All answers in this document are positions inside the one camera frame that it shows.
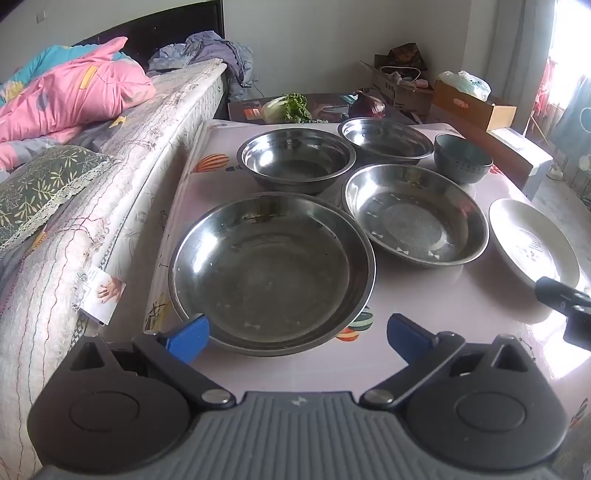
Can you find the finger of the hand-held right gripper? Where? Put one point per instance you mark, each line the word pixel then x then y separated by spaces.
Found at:
pixel 561 295

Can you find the white plastic bag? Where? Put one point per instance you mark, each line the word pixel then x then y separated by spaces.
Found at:
pixel 466 85

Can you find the pink patterned quilt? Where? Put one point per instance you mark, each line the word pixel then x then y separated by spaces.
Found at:
pixel 74 92

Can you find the brown box with white label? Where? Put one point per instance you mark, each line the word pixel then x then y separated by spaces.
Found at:
pixel 521 157

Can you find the dark green ceramic bowl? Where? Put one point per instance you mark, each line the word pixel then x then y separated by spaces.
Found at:
pixel 461 166

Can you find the long cardboard box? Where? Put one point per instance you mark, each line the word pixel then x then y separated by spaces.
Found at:
pixel 475 113

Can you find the open cardboard box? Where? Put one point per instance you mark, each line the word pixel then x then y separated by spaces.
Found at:
pixel 397 90

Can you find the blue patterned blanket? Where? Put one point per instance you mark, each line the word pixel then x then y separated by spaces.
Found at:
pixel 572 115

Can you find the steel bowl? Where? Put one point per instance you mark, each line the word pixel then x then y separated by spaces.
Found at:
pixel 383 138
pixel 295 157

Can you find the white quilted mattress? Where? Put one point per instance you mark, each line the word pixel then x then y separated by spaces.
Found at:
pixel 129 184

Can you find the napa cabbage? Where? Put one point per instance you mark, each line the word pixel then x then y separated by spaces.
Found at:
pixel 288 110

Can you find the green leaf patterned pillow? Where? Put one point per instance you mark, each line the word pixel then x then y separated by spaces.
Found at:
pixel 46 189

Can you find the black headboard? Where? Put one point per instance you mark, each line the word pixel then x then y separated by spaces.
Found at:
pixel 161 23

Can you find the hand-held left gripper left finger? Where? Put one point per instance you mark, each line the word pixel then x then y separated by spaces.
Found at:
pixel 189 334

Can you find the dark brown package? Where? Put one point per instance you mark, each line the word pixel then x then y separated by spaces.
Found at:
pixel 406 55

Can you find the large steel basin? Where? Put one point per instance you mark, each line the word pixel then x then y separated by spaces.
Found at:
pixel 258 277

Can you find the yellow paper scrap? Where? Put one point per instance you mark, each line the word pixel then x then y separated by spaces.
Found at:
pixel 117 121

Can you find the pink hanging cloth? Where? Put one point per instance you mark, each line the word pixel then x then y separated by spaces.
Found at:
pixel 545 87

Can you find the pile of grey-blue clothes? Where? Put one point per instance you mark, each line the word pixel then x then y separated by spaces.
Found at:
pixel 207 55

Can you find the white ceramic plate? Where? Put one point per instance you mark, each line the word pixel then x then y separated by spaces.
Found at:
pixel 521 240

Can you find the dark flat printed box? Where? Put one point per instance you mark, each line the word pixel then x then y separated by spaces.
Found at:
pixel 332 105

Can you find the medium steel basin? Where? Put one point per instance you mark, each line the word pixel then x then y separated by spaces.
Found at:
pixel 415 221

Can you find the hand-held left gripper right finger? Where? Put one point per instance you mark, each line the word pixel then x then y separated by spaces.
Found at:
pixel 408 339

